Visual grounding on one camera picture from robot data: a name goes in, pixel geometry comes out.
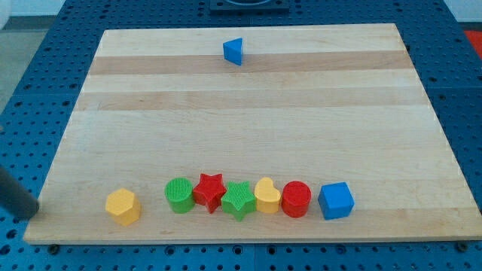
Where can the green star block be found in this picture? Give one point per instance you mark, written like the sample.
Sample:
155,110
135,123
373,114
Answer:
239,200

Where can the yellow heart block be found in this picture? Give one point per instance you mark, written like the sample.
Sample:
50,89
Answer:
268,197

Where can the red circle block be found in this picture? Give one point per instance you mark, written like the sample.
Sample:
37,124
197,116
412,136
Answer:
296,197

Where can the yellow hexagon block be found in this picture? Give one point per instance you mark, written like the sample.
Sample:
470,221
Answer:
123,206

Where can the blue cube block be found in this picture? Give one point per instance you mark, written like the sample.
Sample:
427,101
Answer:
335,200

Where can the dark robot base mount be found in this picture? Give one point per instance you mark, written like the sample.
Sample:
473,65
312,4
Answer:
247,6

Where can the blue triangle block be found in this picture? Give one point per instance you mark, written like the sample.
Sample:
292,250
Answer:
233,51

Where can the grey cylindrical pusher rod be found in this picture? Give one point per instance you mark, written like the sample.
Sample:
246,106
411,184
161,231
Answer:
15,199

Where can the red star block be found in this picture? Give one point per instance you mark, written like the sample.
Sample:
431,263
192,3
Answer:
209,191

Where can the wooden board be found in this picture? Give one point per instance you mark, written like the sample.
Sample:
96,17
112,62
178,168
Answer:
319,104

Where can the green circle block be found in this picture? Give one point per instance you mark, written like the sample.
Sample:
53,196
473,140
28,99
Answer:
179,195

